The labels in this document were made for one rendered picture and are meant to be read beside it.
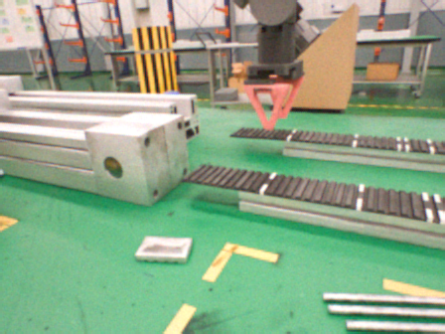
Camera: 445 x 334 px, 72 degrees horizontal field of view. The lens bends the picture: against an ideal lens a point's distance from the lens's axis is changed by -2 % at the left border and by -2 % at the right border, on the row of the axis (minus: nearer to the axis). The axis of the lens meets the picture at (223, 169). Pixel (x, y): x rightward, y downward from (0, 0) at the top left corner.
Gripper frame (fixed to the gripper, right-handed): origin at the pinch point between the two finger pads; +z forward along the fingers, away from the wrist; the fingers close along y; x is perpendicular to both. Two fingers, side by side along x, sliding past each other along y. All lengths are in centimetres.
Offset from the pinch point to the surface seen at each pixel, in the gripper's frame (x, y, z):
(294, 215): 8.6, 20.8, 5.3
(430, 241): 21.5, 20.6, 5.4
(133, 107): -26.4, 5.1, -2.0
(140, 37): -233, -248, -20
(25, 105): -60, 5, -1
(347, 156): 12.1, 1.7, 4.9
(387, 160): 17.8, 1.7, 4.9
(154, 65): -219, -248, 11
